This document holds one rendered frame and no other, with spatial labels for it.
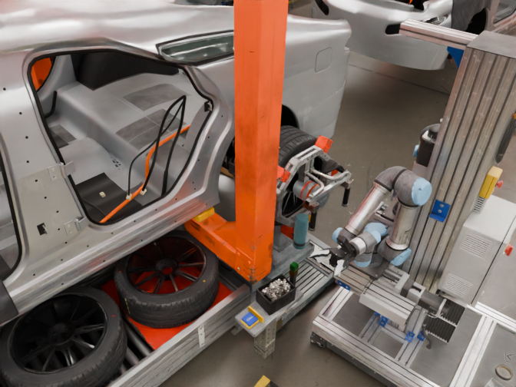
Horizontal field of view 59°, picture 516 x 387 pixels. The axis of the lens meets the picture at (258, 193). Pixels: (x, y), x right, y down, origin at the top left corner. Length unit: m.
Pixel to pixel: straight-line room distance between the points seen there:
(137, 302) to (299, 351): 1.12
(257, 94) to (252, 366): 1.80
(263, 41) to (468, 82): 0.86
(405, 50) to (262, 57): 3.26
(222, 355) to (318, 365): 0.63
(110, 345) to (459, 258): 1.88
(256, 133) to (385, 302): 1.15
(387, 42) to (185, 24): 2.95
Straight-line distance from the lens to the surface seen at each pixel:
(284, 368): 3.11
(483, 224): 2.44
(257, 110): 2.05
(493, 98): 2.14
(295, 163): 2.76
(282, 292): 2.77
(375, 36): 5.12
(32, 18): 2.30
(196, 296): 2.81
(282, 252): 3.42
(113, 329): 2.74
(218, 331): 3.02
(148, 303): 2.81
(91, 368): 2.65
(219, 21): 2.66
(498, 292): 3.96
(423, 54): 5.13
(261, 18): 1.89
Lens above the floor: 2.69
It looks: 39 degrees down
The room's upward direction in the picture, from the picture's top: 2 degrees clockwise
